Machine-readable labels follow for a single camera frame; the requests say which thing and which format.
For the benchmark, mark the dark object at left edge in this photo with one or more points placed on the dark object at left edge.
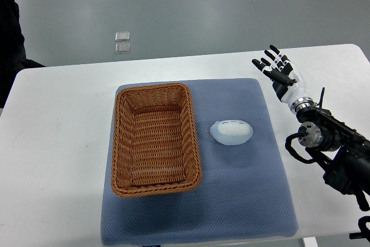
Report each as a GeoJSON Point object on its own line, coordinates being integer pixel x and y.
{"type": "Point", "coordinates": [13, 55]}

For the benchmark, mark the upper floor socket plate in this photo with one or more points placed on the upper floor socket plate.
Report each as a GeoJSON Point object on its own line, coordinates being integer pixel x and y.
{"type": "Point", "coordinates": [122, 36]}

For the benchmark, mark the brown wicker basket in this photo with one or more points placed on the brown wicker basket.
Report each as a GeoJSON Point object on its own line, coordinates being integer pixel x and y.
{"type": "Point", "coordinates": [155, 146]}

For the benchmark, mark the lower floor socket plate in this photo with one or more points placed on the lower floor socket plate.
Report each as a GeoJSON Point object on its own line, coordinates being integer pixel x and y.
{"type": "Point", "coordinates": [122, 48]}

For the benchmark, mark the floor socket plate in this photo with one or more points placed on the floor socket plate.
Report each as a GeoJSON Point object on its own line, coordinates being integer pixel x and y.
{"type": "Point", "coordinates": [122, 48]}
{"type": "Point", "coordinates": [122, 36]}

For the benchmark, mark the blue white plush toy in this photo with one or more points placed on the blue white plush toy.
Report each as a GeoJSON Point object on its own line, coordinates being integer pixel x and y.
{"type": "Point", "coordinates": [231, 132]}

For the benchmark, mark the white robotic hand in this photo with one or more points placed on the white robotic hand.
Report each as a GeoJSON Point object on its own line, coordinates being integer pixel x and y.
{"type": "Point", "coordinates": [288, 73]}

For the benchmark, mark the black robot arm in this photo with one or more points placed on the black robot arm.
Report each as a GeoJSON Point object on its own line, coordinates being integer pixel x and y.
{"type": "Point", "coordinates": [341, 151]}

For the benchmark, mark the blue quilted mat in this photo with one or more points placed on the blue quilted mat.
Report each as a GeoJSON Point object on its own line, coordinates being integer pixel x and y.
{"type": "Point", "coordinates": [244, 192]}

